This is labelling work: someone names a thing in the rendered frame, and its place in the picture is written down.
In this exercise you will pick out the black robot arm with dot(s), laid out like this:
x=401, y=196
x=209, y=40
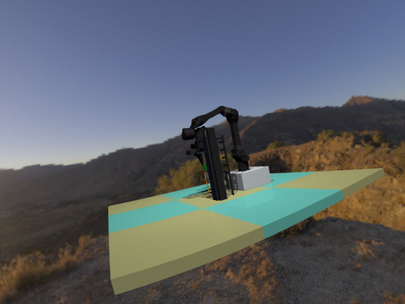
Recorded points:
x=232, y=116

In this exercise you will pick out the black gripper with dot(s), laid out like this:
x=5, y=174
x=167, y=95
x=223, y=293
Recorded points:
x=197, y=151

